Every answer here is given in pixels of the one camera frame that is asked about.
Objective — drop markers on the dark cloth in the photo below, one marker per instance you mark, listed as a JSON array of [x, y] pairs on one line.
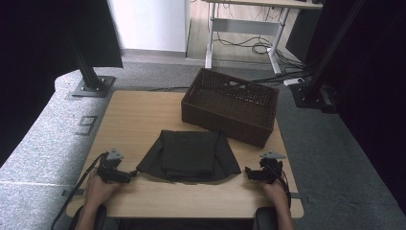
[[188, 153]]

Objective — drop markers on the person's left hand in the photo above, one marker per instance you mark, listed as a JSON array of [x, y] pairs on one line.
[[99, 190]]

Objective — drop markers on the person's right hand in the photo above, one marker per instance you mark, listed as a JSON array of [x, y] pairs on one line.
[[274, 193]]

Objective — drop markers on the brown wicker basket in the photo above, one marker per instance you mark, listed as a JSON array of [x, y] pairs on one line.
[[230, 105]]

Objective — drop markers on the black metal stand with base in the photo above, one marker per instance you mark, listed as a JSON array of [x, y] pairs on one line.
[[92, 86], [306, 96]]

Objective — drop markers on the black panel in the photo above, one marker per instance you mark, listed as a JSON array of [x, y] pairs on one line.
[[303, 35]]

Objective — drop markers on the grey floor outlet cover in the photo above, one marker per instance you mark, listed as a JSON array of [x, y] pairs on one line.
[[86, 125]]

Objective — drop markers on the white desk frame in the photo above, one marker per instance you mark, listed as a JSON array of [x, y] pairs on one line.
[[242, 27]]

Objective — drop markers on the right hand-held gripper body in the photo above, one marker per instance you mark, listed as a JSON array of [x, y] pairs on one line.
[[269, 171]]

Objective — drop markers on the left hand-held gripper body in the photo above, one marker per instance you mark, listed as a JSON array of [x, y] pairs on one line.
[[110, 171]]

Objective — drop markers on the white power strip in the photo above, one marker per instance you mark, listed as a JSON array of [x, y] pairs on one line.
[[293, 81]]

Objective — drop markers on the black curtain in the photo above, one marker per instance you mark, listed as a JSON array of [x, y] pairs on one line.
[[376, 96], [32, 48]]

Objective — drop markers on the white cabinet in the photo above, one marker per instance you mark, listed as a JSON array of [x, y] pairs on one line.
[[150, 25]]

